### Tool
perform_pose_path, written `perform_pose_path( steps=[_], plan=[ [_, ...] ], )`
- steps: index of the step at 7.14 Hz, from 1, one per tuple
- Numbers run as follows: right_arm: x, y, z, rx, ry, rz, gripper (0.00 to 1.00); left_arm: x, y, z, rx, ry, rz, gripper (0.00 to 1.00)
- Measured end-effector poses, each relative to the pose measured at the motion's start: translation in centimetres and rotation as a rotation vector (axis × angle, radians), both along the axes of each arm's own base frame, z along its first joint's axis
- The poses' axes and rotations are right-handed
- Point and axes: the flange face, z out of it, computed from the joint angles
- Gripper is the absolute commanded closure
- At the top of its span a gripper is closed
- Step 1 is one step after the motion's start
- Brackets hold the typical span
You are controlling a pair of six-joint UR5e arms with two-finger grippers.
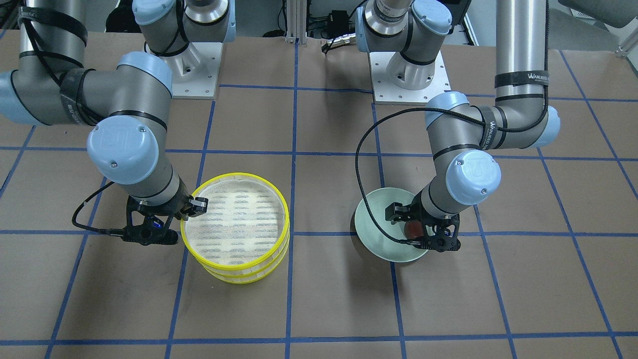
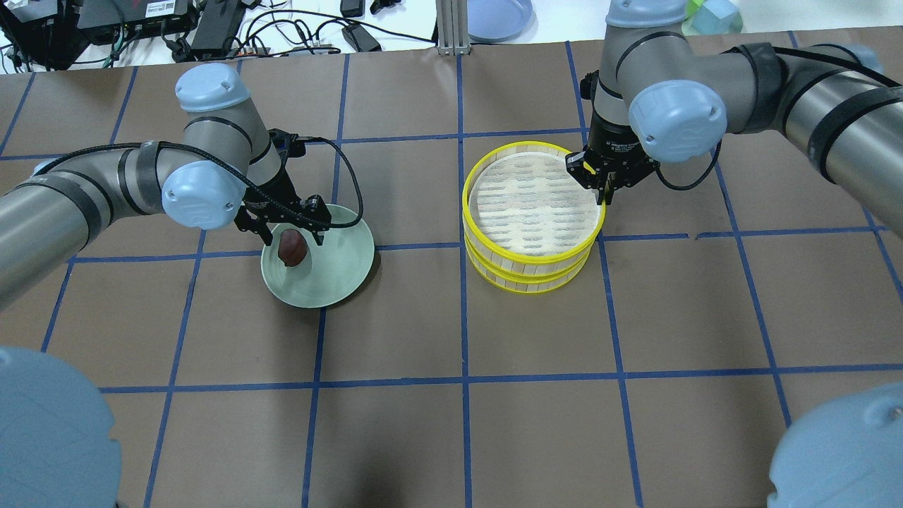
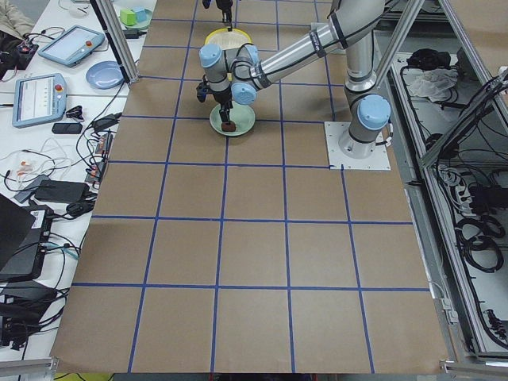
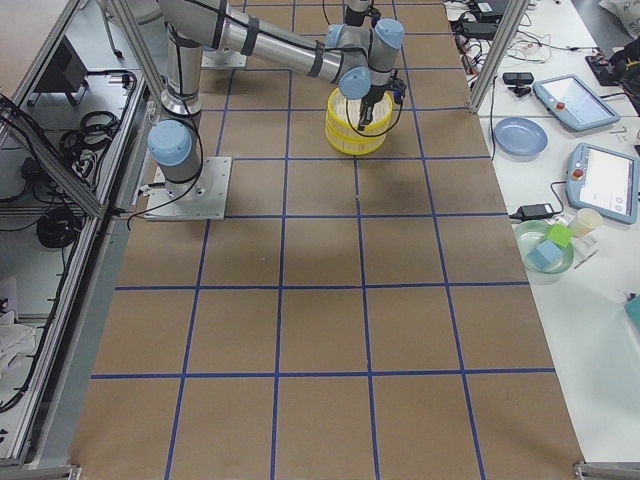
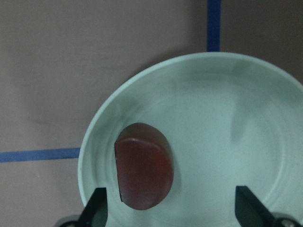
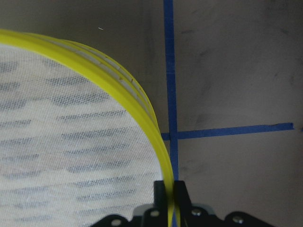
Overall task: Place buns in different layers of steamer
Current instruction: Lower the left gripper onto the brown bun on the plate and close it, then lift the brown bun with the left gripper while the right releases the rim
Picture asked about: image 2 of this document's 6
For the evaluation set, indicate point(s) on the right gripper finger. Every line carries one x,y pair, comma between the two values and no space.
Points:
610,189
600,190

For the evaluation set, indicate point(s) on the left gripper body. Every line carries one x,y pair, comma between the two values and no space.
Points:
277,192

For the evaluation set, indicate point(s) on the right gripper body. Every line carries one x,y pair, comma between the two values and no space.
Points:
612,142

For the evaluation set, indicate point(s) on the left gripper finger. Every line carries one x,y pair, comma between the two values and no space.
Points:
266,233
317,229

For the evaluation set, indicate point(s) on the brown bun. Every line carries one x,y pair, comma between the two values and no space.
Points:
293,248

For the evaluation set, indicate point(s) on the yellow steamer layer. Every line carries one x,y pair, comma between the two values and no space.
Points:
544,274
522,210

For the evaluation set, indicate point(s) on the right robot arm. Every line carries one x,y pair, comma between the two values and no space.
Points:
656,101

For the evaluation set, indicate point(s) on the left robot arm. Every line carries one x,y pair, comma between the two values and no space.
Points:
228,170

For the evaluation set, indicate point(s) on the light green plate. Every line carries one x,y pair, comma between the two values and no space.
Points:
328,274

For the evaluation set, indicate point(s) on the blue foam block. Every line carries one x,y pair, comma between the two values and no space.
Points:
713,17

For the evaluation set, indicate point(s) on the blue plate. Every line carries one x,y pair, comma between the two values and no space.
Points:
497,21

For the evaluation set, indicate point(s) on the black power adapter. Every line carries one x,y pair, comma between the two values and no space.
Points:
360,39

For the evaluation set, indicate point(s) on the aluminium frame post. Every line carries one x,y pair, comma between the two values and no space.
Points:
453,38

